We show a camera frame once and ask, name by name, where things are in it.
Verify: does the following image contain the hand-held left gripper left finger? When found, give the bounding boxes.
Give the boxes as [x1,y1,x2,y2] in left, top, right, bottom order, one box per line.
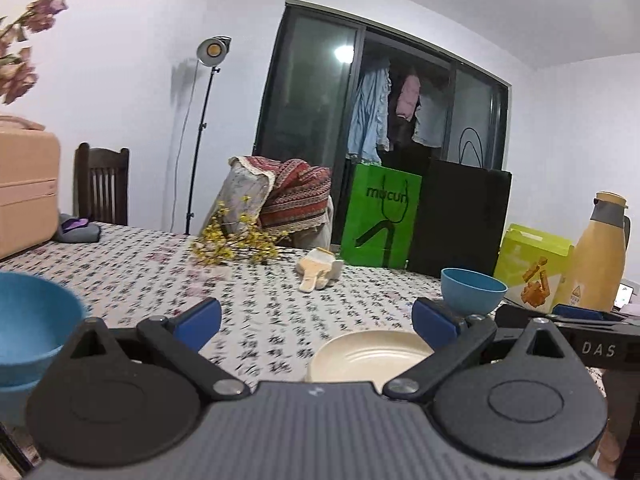
[65,296,251,402]

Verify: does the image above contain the grey lace-trimmed cloth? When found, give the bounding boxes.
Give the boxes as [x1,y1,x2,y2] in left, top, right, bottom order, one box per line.
[202,156,276,241]

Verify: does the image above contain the yellow-green snack box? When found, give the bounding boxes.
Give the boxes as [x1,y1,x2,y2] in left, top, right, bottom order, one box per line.
[494,224,575,313]

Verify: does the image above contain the yellow flower branch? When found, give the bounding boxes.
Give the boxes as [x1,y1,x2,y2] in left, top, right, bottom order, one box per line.
[190,195,301,273]

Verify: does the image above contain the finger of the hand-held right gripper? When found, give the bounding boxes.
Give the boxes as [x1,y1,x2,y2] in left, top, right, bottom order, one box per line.
[494,304,626,325]

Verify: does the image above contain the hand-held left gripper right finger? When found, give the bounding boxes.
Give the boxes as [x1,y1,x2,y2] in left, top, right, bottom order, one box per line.
[382,296,581,402]

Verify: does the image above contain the yellow thermos bottle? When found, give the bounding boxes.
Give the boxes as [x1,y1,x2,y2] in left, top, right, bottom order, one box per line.
[564,191,630,313]

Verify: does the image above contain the dark wooden chair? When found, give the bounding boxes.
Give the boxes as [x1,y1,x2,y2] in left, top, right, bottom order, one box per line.
[74,142,131,226]

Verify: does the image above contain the red patterned blanket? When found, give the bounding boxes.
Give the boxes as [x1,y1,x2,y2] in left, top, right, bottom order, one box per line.
[235,156,333,233]

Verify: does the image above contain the dried pink roses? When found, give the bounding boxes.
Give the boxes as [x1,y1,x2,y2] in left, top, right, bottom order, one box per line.
[0,0,68,106]

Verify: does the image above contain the green paper bag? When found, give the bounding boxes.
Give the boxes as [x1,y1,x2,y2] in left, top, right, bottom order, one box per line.
[340,162,422,269]

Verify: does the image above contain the grey and purple pouch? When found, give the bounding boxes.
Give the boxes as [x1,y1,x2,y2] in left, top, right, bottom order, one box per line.
[54,213,102,243]

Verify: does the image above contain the hanging pink garment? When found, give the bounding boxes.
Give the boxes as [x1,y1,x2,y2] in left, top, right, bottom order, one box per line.
[395,74,422,122]

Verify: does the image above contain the person's right hand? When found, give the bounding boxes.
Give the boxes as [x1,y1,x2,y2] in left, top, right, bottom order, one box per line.
[600,370,626,476]

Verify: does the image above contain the black lamp cable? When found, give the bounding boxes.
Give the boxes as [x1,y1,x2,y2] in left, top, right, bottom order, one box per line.
[162,62,197,233]

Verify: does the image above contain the hanging light blue shirt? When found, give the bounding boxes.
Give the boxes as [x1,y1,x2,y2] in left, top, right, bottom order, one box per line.
[347,62,392,161]

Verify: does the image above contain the pink ribbed suitcase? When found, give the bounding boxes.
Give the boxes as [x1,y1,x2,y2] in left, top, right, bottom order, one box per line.
[0,115,62,261]

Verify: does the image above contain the dark sliding glass door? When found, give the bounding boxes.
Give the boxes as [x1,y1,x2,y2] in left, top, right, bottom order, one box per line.
[254,0,512,181]

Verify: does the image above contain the black studio light stand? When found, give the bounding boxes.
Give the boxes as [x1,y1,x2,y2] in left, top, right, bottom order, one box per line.
[182,35,232,236]

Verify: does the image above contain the hanging white garment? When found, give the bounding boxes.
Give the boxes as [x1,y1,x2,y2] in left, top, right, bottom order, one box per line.
[412,95,448,148]

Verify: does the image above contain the cream round plate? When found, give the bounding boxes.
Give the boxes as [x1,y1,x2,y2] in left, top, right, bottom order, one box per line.
[306,330,436,382]

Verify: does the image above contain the black paper bag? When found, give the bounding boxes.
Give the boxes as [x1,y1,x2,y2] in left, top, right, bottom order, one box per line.
[407,127,513,278]

